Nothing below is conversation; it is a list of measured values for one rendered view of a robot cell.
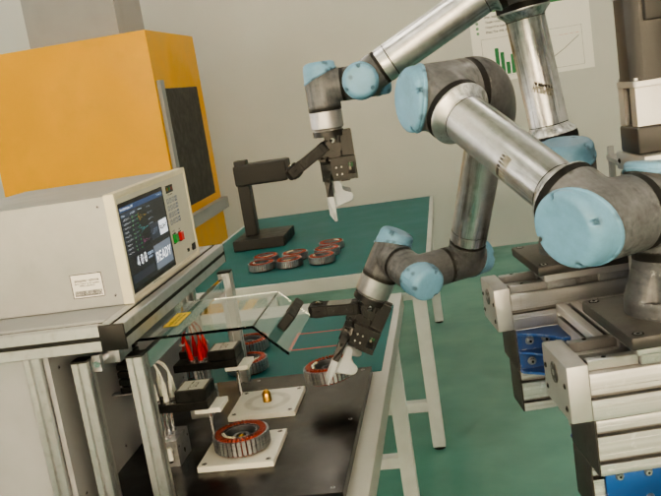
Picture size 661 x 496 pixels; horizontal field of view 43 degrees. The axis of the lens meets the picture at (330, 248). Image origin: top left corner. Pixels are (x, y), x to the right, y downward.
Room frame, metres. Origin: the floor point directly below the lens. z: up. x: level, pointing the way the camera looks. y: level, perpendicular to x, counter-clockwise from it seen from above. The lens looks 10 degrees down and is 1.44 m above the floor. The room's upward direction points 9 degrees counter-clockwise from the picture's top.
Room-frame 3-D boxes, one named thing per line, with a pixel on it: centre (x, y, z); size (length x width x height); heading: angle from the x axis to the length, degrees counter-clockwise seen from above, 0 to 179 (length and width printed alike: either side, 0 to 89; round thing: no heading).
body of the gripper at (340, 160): (1.95, -0.04, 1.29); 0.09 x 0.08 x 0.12; 90
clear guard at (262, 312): (1.56, 0.24, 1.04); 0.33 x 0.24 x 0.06; 81
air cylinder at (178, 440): (1.61, 0.37, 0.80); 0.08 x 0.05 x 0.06; 171
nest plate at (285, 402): (1.82, 0.19, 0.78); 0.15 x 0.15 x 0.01; 81
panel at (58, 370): (1.74, 0.46, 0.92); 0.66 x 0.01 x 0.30; 171
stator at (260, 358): (2.16, 0.26, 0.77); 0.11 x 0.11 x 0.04
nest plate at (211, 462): (1.58, 0.23, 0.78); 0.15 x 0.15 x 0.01; 81
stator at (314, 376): (1.80, 0.04, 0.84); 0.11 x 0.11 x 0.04
